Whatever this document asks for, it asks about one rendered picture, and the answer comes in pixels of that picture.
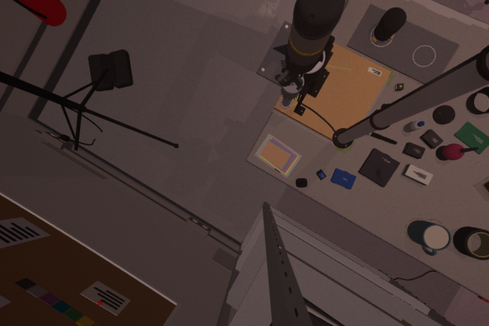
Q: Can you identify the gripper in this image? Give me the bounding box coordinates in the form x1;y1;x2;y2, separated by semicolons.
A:
274;60;307;89

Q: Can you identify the orange work mat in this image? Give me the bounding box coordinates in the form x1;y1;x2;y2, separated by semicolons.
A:
274;42;393;140

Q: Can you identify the black camera battery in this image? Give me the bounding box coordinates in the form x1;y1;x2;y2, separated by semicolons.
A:
419;129;445;149
402;142;427;160

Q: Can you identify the grey mat with white rings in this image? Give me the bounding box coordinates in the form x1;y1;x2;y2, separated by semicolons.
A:
347;4;460;73

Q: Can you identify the black round lens cap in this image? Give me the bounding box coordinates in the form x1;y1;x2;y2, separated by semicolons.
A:
432;105;456;126

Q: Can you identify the dark teal mug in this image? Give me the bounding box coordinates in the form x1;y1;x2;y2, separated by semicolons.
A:
406;219;452;257

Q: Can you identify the blue card case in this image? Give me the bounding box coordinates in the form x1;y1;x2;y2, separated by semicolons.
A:
330;168;357;190

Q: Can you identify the black light stand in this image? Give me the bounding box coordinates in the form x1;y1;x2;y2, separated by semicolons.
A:
0;49;180;152

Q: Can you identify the black pen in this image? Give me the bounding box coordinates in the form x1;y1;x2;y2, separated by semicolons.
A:
369;132;398;146

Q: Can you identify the black lens hood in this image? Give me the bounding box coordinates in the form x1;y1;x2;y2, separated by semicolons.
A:
465;86;489;115

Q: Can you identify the black tape roll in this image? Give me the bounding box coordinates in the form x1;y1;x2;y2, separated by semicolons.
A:
452;225;489;261

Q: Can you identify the red rounded object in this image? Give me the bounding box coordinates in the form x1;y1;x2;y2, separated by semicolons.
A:
13;0;68;28

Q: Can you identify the black flat pouch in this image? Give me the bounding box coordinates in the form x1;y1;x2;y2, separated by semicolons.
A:
357;148;401;188

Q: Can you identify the red air blower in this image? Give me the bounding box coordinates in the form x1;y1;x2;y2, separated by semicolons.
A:
435;142;480;162

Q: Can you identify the brown notice board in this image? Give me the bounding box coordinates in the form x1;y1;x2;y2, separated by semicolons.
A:
0;182;178;326

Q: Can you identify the white small box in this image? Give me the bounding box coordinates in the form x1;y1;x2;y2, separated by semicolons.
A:
402;164;435;187

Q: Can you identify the grey stand pole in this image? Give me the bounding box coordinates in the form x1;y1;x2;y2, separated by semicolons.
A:
331;38;489;149

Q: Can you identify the black camera cable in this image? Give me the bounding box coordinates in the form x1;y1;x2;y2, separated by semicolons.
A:
300;103;338;134

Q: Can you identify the black zoom lens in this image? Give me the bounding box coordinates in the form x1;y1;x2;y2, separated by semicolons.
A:
372;7;408;43

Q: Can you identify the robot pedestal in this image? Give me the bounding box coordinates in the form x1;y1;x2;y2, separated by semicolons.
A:
256;21;295;89

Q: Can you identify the grey shelf unit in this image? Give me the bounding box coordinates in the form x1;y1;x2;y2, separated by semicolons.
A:
217;201;445;326

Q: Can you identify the stack of coloured papers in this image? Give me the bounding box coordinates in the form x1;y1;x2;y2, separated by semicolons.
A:
254;133;303;178

